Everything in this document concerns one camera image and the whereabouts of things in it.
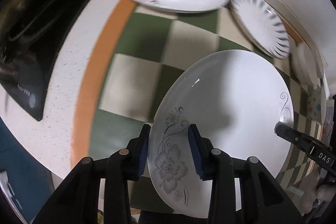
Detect green checkered orange-edged mat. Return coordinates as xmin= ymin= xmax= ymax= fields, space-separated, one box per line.
xmin=70 ymin=0 xmax=326 ymax=214

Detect white plate grey flower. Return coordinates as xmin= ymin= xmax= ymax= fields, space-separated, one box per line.
xmin=148 ymin=50 xmax=294 ymax=218

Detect dotted colourful bowl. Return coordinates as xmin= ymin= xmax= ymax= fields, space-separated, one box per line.
xmin=307 ymin=88 xmax=326 ymax=124

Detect black induction cooktop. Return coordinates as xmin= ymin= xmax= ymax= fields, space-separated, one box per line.
xmin=1 ymin=0 xmax=90 ymax=121

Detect blue cabinet front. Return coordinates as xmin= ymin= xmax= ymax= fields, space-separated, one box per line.
xmin=1 ymin=122 xmax=54 ymax=222

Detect white plate blue stripes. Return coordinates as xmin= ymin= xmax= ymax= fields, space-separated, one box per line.
xmin=230 ymin=0 xmax=290 ymax=60

